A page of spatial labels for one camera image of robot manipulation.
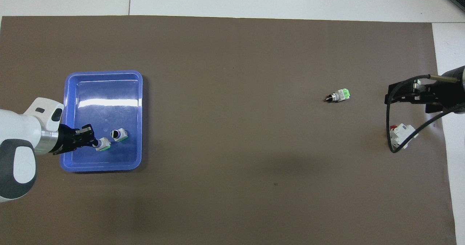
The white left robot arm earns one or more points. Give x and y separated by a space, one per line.
21 136

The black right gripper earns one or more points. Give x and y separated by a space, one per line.
448 98

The white circuit breaker red lever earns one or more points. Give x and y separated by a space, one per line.
401 132

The green white rotary switch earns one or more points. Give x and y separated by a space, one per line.
338 96
103 144
118 135

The brown table mat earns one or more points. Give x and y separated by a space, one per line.
232 92

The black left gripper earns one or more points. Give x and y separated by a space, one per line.
67 139

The blue plastic tray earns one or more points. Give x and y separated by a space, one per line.
94 92

